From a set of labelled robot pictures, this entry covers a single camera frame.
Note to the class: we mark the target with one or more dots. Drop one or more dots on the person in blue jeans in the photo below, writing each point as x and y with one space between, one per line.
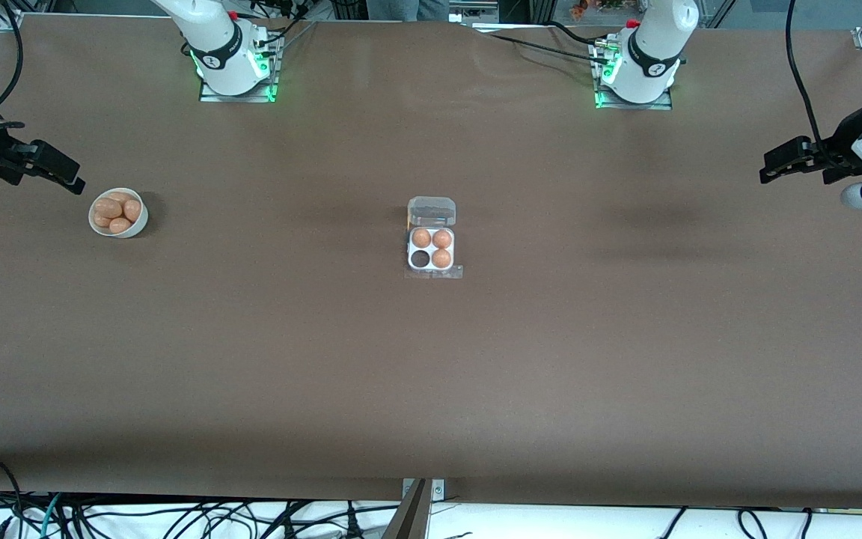
408 9

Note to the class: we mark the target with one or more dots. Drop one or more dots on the clear plastic egg carton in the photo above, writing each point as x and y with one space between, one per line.
431 211

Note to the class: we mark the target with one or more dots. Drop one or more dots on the orange objects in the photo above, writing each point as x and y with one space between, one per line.
579 9

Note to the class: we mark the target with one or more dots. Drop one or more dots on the dark slanted bar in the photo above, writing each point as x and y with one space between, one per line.
410 516

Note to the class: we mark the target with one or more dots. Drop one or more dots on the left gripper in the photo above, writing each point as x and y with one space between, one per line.
839 141

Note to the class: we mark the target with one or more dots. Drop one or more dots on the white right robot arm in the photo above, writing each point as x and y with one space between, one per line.
221 45

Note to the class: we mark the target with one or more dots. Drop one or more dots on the white round bowl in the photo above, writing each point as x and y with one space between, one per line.
138 224

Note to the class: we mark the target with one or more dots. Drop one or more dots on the small metal table bracket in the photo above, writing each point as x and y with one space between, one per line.
438 490

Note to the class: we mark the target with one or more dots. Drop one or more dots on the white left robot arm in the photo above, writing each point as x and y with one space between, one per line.
648 45

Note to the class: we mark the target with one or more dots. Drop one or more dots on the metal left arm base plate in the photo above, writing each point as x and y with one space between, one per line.
663 105

